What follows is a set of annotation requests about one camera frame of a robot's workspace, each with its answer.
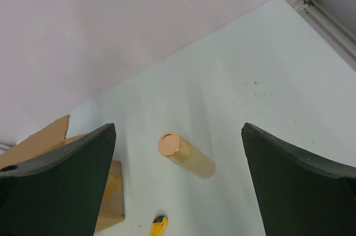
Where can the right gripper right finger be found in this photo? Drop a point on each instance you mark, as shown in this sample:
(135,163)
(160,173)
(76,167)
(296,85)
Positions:
(298,192)

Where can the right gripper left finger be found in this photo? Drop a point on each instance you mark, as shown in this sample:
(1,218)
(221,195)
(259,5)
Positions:
(59,192)

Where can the brown cardboard express box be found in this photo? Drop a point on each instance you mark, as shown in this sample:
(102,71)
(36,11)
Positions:
(52,137)

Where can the yellow utility knife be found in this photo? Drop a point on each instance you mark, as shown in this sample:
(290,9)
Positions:
(158,225)

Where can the frosted bottle with gold cap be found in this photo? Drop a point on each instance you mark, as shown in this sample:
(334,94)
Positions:
(177,149)

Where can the left aluminium frame post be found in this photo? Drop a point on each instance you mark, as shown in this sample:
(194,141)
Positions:
(5,144)

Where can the aluminium frame post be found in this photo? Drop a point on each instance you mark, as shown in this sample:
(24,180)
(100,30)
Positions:
(5,144)
(334,20)

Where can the right aluminium frame post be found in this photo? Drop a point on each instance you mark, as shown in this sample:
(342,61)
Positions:
(334,20)

